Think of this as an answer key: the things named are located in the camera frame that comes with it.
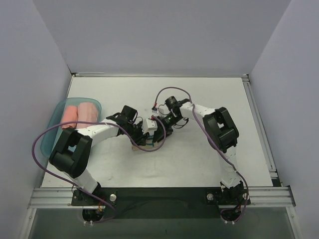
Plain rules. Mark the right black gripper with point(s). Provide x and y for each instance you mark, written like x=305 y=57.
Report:
x=161 y=130

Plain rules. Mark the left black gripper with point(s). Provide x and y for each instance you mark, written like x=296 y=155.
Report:
x=139 y=135

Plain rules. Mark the white rabbit print towel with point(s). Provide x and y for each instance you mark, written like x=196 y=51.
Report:
x=150 y=144

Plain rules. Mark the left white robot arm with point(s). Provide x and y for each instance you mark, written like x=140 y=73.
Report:
x=72 y=150

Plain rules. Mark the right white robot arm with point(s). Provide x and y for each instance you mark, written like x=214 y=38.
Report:
x=222 y=134

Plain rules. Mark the pink rolled towel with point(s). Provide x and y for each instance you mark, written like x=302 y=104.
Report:
x=87 y=112

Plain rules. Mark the salmon rolled towel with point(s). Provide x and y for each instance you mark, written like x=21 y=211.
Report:
x=70 y=114

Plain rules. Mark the teal plastic tray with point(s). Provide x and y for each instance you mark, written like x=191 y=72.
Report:
x=50 y=138

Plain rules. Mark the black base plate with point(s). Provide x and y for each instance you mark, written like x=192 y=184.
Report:
x=161 y=203

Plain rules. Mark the aluminium front rail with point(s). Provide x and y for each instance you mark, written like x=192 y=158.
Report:
x=261 y=197

